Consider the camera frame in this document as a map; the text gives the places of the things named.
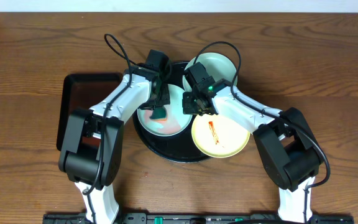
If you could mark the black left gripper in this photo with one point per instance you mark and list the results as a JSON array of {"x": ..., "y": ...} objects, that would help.
[{"x": 157, "y": 101}]

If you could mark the mint green plate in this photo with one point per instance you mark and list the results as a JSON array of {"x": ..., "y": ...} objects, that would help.
[
  {"x": 217, "y": 65},
  {"x": 175, "y": 120}
]

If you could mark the green scrubbing sponge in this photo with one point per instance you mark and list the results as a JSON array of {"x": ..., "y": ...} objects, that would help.
[{"x": 159, "y": 113}]

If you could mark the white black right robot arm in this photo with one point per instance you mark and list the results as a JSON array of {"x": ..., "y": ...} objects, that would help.
[{"x": 289, "y": 152}]

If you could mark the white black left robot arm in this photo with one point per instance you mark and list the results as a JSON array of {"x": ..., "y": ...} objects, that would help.
[{"x": 91, "y": 149}]

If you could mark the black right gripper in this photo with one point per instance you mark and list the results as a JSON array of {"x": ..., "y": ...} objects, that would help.
[{"x": 188, "y": 109}]

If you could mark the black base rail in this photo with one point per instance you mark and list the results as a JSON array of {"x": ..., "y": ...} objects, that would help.
[{"x": 143, "y": 218}]

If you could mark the yellow plate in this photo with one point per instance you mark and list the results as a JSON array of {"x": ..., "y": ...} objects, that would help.
[{"x": 218, "y": 136}]

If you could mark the round black serving tray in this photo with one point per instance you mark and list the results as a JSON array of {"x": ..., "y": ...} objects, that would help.
[{"x": 179, "y": 147}]

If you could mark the black rectangular water tray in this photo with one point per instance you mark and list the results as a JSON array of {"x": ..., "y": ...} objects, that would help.
[{"x": 84, "y": 90}]

